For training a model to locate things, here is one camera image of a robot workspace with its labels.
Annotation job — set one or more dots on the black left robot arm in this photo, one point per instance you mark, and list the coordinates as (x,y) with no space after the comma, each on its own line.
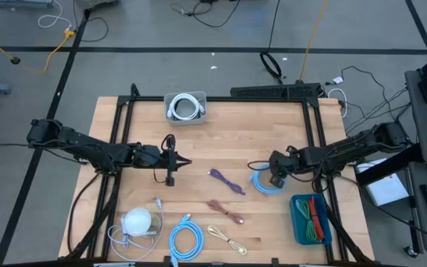
(87,146)

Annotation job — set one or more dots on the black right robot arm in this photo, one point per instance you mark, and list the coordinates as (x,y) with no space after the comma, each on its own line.
(339,152)

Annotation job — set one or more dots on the white dome device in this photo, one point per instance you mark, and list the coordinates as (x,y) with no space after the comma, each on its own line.
(137,222)

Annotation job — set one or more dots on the teal plastic bin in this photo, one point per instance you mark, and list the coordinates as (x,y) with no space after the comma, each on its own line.
(295,222)

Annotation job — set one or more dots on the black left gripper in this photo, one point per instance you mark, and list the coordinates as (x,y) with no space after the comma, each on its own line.
(152,156)

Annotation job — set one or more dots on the white paper tag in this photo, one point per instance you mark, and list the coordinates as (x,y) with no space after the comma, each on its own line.
(338,79)

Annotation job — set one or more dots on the black aluminium table frame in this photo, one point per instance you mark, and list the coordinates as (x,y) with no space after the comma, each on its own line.
(225,99)

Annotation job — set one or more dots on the grey plastic bin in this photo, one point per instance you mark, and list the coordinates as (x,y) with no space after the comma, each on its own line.
(166,111)

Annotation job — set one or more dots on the white box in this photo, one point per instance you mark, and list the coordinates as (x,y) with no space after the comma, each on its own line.
(387,189)

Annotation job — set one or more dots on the black perforated power strip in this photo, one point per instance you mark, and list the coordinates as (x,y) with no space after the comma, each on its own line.
(273,91)

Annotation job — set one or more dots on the black metal beam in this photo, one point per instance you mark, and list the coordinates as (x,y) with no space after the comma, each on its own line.
(387,167)

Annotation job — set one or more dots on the black round floor plug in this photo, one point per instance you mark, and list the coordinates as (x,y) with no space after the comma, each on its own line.
(15,60)

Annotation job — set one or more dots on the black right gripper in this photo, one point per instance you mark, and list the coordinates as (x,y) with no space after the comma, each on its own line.
(284,163)

